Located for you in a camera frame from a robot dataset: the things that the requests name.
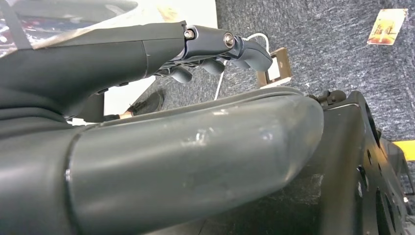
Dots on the clear plastic film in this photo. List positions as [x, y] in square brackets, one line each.
[81, 19]

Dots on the brass floor socket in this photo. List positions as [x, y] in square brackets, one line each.
[283, 65]

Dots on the yellow floor tape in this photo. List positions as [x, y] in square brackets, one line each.
[407, 149]

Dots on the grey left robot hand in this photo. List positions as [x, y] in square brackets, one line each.
[194, 155]

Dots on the person's foot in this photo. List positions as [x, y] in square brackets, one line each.
[149, 102]

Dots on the white plug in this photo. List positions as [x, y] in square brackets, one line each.
[274, 69]

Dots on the black robot body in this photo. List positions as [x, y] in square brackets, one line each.
[350, 162]

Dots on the gold printed room key card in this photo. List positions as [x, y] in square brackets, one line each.
[387, 27]

